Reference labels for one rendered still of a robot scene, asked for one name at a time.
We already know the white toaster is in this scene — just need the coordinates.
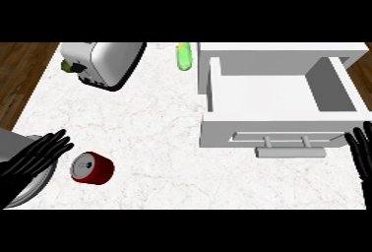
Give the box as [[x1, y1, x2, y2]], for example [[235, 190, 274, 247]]
[[58, 42, 148, 93]]

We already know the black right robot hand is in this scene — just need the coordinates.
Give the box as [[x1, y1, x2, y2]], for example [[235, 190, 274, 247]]
[[343, 121, 372, 209]]

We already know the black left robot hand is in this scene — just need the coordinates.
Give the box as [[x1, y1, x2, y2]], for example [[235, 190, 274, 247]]
[[0, 128, 76, 209]]

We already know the white drawer front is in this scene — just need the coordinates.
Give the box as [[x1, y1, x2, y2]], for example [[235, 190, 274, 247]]
[[200, 119, 372, 150]]

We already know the white open drawer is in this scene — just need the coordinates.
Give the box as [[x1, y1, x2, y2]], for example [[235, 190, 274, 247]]
[[200, 56, 372, 159]]

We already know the grey drawer handle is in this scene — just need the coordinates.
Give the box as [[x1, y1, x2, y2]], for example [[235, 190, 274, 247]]
[[255, 135, 327, 159]]

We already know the red can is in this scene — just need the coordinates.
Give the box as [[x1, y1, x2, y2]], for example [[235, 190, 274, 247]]
[[70, 151, 117, 186]]

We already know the green bottle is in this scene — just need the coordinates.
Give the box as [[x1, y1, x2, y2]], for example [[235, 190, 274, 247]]
[[175, 42, 195, 72]]

